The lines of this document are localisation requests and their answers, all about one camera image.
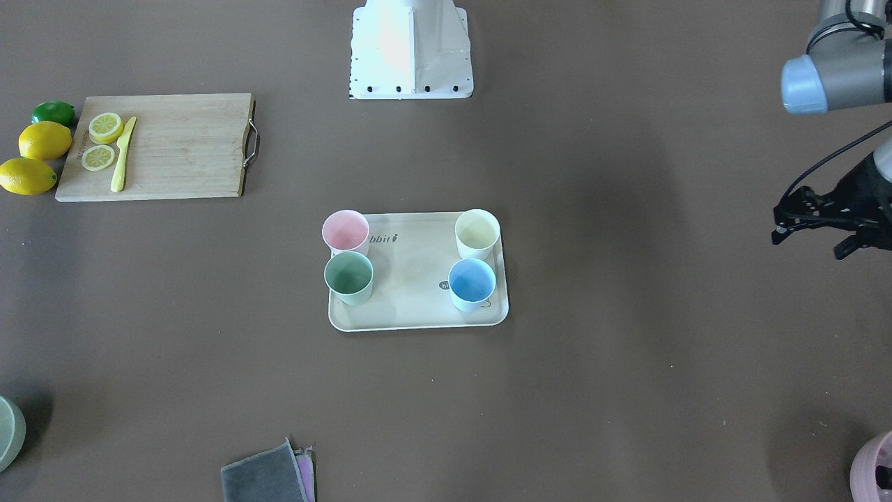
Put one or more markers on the upper lemon slice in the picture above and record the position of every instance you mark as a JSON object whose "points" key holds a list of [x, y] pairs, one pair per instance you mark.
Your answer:
{"points": [[105, 128]]}

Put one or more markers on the light blue cup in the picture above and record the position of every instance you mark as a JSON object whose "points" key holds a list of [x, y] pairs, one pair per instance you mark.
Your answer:
{"points": [[471, 283]]}

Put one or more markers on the pink cloth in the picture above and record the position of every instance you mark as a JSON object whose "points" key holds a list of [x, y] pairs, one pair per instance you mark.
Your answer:
{"points": [[304, 458]]}

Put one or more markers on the pink bowl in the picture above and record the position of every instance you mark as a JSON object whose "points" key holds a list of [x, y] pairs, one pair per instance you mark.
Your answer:
{"points": [[869, 477]]}

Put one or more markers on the green bowl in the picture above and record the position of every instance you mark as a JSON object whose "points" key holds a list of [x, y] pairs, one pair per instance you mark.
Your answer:
{"points": [[13, 432]]}

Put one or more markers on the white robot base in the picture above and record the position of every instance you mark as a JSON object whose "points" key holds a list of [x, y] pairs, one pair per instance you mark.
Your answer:
{"points": [[410, 50]]}

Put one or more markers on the yellow plastic knife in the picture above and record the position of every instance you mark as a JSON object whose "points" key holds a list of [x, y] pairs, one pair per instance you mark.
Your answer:
{"points": [[123, 144]]}

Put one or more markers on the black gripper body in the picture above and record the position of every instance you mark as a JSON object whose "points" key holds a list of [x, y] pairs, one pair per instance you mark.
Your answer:
{"points": [[862, 189]]}

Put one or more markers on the lemon slice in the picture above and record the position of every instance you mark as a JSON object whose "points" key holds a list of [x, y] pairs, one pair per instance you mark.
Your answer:
{"points": [[98, 157], [105, 128]]}

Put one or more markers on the bamboo cutting board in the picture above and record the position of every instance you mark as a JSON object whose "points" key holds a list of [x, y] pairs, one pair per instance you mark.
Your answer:
{"points": [[183, 146]]}

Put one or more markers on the upper whole lemon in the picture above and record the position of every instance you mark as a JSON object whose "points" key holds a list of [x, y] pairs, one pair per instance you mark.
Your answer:
{"points": [[44, 141]]}

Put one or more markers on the cream rabbit tray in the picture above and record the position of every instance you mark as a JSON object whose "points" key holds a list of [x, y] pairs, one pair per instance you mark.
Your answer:
{"points": [[412, 254]]}

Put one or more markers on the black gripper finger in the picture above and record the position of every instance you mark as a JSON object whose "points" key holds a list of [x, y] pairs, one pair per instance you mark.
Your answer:
{"points": [[801, 209], [847, 247]]}

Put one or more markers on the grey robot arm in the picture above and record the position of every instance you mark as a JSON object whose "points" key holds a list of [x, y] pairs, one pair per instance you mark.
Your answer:
{"points": [[847, 64]]}

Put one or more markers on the lower whole lemon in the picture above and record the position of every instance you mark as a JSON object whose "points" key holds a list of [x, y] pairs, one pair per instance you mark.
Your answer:
{"points": [[27, 177]]}

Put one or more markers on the grey cloth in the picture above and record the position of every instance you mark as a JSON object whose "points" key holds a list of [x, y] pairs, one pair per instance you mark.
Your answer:
{"points": [[271, 475]]}

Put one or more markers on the whole lemon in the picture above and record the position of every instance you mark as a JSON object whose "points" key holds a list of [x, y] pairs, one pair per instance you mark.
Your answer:
{"points": [[44, 141], [27, 177]]}

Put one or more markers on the lower lemon slice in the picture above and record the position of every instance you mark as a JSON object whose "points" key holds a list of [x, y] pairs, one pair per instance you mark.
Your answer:
{"points": [[98, 157]]}

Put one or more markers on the cream white cup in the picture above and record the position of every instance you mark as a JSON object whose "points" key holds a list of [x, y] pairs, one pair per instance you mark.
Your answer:
{"points": [[476, 231]]}

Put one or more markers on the green lime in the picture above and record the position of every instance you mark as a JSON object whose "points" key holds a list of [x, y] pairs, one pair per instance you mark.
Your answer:
{"points": [[55, 111]]}

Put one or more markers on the pink cup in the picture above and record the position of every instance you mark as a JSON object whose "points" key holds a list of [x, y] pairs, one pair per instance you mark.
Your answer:
{"points": [[346, 231]]}

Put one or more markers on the green cup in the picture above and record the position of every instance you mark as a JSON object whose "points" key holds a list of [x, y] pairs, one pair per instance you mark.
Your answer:
{"points": [[350, 277]]}

